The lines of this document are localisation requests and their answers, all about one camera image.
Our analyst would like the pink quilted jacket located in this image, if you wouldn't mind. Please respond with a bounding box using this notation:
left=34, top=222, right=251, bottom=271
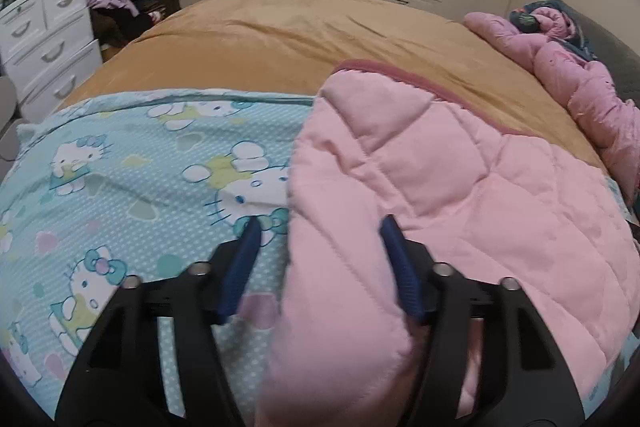
left=237, top=59, right=640, bottom=427

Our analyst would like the cartoon cat printed blanket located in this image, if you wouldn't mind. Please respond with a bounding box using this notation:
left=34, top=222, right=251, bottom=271
left=0, top=88, right=638, bottom=427

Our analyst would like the pink duvet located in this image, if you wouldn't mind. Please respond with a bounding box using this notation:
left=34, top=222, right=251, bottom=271
left=462, top=0, right=640, bottom=202

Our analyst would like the white drawer chest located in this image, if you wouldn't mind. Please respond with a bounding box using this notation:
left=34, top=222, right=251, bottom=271
left=0, top=0, right=103, bottom=122

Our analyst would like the grey headboard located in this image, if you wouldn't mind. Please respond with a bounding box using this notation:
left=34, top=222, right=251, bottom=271
left=565, top=2, right=640, bottom=102

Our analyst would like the tan bed cover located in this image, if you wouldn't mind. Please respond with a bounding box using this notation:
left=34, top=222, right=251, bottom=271
left=57, top=0, right=608, bottom=172

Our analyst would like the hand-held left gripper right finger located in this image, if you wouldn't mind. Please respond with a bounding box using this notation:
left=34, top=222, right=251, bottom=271
left=378, top=214, right=586, bottom=427

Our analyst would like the dark clothes pile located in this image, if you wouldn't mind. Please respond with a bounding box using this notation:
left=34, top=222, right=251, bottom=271
left=90, top=7, right=153, bottom=48

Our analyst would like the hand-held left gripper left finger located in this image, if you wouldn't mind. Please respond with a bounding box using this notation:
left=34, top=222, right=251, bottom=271
left=55, top=216, right=263, bottom=427

